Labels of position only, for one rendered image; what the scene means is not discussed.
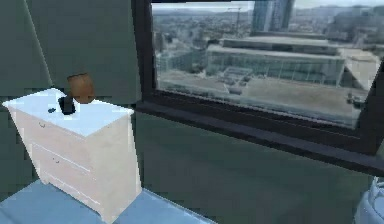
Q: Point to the dark framed window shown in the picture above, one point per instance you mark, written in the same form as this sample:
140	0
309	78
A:
260	63

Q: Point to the white chest of drawers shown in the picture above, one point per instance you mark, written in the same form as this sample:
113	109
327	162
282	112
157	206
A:
100	156

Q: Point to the brown shade table lamp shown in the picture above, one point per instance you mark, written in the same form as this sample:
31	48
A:
80	88

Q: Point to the small dark object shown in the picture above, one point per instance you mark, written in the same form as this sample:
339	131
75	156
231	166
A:
51	110

